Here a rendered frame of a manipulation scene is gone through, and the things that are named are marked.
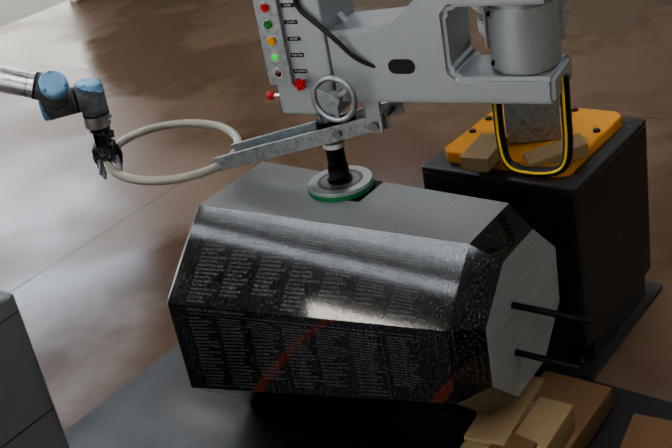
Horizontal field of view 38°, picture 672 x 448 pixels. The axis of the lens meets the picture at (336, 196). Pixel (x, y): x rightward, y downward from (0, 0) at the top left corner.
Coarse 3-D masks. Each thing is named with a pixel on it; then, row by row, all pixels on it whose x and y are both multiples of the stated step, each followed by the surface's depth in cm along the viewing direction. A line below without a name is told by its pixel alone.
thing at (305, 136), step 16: (384, 112) 294; (400, 112) 304; (288, 128) 327; (304, 128) 323; (336, 128) 304; (352, 128) 302; (384, 128) 296; (240, 144) 339; (256, 144) 336; (272, 144) 318; (288, 144) 315; (304, 144) 313; (320, 144) 310; (224, 160) 330; (240, 160) 327; (256, 160) 324
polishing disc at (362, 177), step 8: (352, 168) 327; (360, 168) 326; (320, 176) 325; (328, 176) 324; (360, 176) 320; (368, 176) 319; (312, 184) 321; (320, 184) 320; (328, 184) 319; (344, 184) 317; (352, 184) 316; (360, 184) 315; (368, 184) 315; (312, 192) 317; (320, 192) 314; (328, 192) 313; (336, 192) 312; (344, 192) 311; (352, 192) 312
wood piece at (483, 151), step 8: (480, 136) 343; (488, 136) 342; (472, 144) 338; (480, 144) 337; (488, 144) 336; (496, 144) 335; (464, 152) 333; (472, 152) 332; (480, 152) 331; (488, 152) 330; (496, 152) 332; (464, 160) 330; (472, 160) 329; (480, 160) 327; (488, 160) 327; (496, 160) 333; (464, 168) 332; (472, 168) 330; (480, 168) 328; (488, 168) 327
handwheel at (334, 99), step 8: (320, 80) 286; (328, 80) 285; (336, 80) 284; (344, 80) 283; (312, 88) 289; (352, 88) 283; (312, 96) 290; (328, 96) 287; (336, 96) 286; (352, 96) 284; (328, 104) 288; (336, 104) 287; (352, 104) 285; (320, 112) 291; (336, 112) 289; (352, 112) 286; (328, 120) 292; (336, 120) 290; (344, 120) 289
